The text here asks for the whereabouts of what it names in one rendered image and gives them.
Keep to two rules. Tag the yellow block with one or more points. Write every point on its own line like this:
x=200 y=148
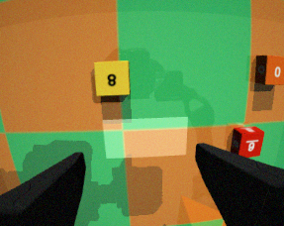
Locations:
x=112 y=77

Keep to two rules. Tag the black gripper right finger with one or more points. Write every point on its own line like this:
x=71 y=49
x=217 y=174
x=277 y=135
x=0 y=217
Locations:
x=246 y=192

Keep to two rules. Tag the red block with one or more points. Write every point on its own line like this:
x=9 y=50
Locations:
x=247 y=141

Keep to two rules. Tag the orange block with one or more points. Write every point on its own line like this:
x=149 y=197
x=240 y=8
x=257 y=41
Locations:
x=269 y=70

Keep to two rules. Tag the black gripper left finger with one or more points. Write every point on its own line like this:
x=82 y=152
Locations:
x=51 y=198

